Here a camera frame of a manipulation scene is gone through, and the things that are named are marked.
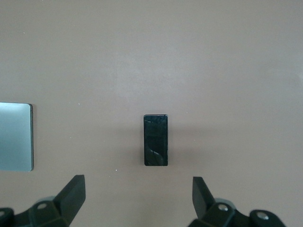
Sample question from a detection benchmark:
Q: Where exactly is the black smartphone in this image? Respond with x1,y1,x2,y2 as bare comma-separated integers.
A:
143,114,169,167

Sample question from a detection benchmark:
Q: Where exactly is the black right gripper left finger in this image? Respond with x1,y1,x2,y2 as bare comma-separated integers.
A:
0,174,86,227

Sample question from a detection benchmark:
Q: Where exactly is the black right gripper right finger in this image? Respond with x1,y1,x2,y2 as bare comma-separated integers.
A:
189,176,285,227

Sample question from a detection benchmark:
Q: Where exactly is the silver laptop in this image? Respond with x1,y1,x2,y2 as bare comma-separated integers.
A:
0,102,35,172

